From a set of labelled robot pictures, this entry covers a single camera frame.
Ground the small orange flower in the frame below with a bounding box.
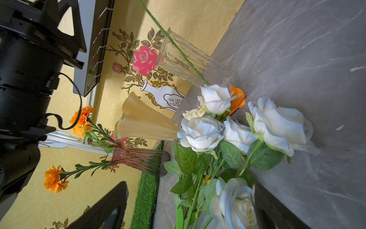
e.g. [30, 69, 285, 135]
[229, 85, 246, 115]

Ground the white rose near stems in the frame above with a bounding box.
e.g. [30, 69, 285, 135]
[210, 178, 259, 229]

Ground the grey wall shelf tray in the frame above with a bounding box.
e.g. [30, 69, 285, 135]
[73, 0, 115, 97]

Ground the white rose flower large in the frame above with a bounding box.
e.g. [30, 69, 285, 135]
[248, 97, 321, 157]

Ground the cream fluted glass vase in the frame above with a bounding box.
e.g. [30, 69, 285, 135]
[114, 92, 180, 140]

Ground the orange carnation flower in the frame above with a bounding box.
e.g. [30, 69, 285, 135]
[44, 160, 116, 194]

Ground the purple ribbed glass vase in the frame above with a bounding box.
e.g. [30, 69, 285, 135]
[109, 142, 171, 177]

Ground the green artificial grass mat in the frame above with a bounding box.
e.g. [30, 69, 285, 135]
[130, 141, 164, 229]

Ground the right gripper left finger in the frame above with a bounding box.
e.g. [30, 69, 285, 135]
[68, 181, 129, 229]

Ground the clear glass vase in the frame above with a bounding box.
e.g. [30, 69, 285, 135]
[157, 29, 239, 87]

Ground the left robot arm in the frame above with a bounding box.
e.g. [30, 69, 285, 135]
[1, 1, 87, 217]

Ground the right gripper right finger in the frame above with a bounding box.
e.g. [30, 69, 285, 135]
[253, 183, 310, 229]

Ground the cream rose flower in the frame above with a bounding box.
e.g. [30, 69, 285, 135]
[182, 107, 205, 120]

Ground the orange marigold flower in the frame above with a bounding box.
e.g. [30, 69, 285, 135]
[70, 106, 116, 145]

